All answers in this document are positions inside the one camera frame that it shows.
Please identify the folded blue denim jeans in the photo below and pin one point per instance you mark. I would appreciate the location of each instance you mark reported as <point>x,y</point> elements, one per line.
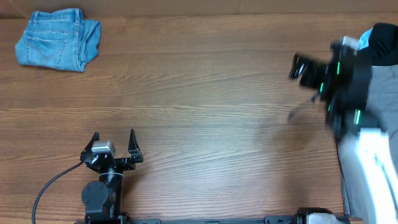
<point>61,40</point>

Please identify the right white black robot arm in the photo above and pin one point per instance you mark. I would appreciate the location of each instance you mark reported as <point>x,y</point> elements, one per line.
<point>361,135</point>

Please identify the light blue t-shirt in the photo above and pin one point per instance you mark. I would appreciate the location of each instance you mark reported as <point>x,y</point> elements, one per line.
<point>364,39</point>

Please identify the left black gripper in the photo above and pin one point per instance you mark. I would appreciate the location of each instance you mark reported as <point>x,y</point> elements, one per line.
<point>129,163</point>

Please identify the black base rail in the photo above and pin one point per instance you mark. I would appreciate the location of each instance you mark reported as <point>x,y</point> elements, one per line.
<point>313,218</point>

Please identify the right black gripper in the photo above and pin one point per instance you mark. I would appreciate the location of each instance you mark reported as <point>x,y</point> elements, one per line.
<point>311,71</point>

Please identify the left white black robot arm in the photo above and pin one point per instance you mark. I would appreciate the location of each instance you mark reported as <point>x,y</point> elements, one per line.
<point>102,198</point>

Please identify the black t-shirt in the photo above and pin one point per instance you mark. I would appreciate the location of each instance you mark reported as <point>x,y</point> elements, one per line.
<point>382,49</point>

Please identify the grey khaki shorts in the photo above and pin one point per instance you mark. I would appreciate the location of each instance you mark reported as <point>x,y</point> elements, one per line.
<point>382,98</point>

